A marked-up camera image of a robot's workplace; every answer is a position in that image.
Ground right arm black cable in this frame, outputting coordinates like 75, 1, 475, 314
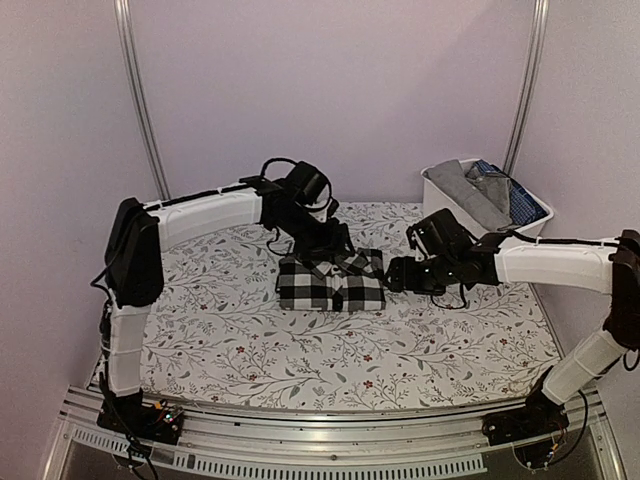
429, 282, 471, 311

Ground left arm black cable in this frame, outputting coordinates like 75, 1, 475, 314
260, 157, 301, 256

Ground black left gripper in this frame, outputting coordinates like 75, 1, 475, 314
275, 208, 356, 262

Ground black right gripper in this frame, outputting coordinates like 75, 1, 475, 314
384, 253, 459, 296

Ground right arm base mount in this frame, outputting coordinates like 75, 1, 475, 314
481, 395, 569, 446

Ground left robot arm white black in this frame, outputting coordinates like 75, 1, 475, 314
92, 175, 353, 434

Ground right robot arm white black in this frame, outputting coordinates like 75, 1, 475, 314
385, 230, 639, 436

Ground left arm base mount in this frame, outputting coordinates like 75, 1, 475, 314
97, 390, 184, 445

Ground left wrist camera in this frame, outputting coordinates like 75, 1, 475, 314
284, 161, 339, 220

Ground floral patterned table mat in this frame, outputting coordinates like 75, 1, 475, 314
140, 225, 559, 412

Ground white plastic bin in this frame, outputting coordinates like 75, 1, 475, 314
421, 159, 553, 237

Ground blue checkered shirt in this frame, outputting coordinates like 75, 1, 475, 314
468, 160, 548, 226

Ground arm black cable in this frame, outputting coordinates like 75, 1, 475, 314
429, 282, 471, 311
260, 157, 301, 256

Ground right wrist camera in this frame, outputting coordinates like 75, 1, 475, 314
406, 208, 474, 261

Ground aluminium frame post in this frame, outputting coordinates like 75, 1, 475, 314
503, 0, 550, 174
113, 0, 171, 200

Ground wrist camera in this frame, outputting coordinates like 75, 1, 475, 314
284, 161, 339, 220
406, 208, 474, 261

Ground black white checkered shirt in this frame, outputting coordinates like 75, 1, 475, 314
276, 248, 386, 313

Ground aluminium front rail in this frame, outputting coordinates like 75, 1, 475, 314
41, 388, 632, 479

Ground left aluminium frame post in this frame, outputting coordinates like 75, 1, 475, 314
113, 0, 171, 200

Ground grey long sleeve shirt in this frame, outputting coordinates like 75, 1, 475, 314
423, 159, 515, 231

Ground right aluminium frame post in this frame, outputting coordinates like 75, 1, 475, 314
503, 0, 550, 174

